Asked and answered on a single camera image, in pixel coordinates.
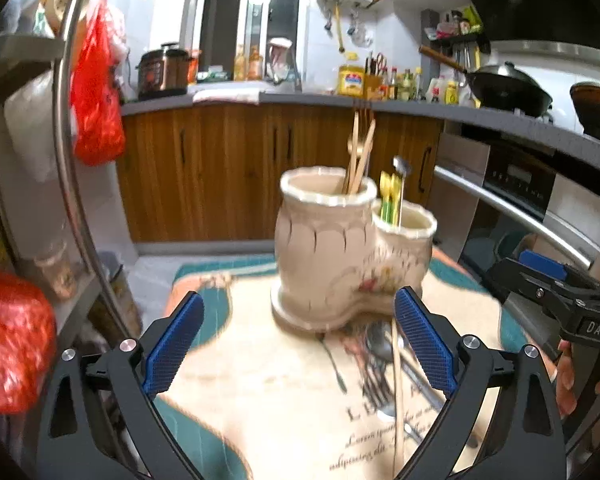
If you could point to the wooden base cabinets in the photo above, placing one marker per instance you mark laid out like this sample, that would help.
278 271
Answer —
205 175

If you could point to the silver flower-headed utensil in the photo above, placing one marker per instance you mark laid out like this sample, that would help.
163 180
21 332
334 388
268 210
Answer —
404 190

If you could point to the gold perforated strainer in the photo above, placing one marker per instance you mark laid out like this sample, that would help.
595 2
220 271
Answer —
65 2

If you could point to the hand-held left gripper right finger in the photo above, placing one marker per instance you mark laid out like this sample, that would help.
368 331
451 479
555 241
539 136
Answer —
425 345

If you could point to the grey kitchen countertop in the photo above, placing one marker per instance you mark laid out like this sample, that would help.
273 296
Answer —
480 120

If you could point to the wall spice rack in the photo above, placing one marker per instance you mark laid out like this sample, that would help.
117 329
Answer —
455 30

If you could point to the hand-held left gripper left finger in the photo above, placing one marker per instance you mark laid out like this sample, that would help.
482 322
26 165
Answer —
172 345

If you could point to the white pink jug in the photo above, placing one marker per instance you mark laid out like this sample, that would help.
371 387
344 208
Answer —
282 60

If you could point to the yellow soap bottle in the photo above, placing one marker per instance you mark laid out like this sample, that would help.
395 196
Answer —
239 65

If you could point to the silver fork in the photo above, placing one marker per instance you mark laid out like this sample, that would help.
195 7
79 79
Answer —
375 385

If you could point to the wooden knife block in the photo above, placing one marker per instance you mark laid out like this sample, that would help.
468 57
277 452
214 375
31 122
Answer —
375 82

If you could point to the chrome shelf rack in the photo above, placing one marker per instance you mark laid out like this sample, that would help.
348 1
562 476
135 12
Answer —
62 110

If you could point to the brown pot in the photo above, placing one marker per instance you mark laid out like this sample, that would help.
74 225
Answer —
597 107

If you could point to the wooden chopstick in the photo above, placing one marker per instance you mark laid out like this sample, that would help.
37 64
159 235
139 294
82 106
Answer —
397 410
366 155
355 170

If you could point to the glass jar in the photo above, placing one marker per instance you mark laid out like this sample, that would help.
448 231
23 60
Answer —
55 270

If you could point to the crumpled red plastic bag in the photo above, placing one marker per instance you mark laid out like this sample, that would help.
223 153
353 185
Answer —
15 340

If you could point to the floral ceramic utensil holder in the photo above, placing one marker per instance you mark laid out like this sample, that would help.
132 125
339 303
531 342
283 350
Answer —
325 260

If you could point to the person's right hand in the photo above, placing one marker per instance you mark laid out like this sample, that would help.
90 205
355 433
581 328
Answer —
566 380

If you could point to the folded white cloth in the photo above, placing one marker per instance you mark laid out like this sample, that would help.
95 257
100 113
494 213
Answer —
232 95

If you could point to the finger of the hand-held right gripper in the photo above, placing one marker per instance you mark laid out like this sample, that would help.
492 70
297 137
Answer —
542 265
507 275

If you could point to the hanging red plastic bag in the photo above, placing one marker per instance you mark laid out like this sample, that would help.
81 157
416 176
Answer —
97 90

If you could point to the electric pressure cooker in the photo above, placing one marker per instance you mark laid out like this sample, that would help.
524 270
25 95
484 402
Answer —
162 72

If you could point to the silver embossed spoon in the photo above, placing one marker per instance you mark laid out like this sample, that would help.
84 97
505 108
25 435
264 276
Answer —
380 340

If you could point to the orange liquid bottle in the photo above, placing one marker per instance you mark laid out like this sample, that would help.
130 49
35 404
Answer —
255 64

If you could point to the printed quilted table mat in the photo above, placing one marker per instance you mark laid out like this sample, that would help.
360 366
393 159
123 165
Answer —
260 360

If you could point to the white plastic bag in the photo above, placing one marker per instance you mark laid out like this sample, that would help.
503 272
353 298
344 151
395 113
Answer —
32 125

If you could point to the row of sauce bottles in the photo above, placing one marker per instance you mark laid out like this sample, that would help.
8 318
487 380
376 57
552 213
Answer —
430 87

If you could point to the wooden chopsticks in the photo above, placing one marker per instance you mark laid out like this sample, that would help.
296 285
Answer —
354 145

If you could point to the kitchen window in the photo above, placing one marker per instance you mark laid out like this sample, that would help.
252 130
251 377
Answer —
250 10

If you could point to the yellow plastic tub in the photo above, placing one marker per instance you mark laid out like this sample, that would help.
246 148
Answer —
351 81

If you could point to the built-in steel oven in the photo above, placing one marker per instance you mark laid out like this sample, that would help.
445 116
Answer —
520 180

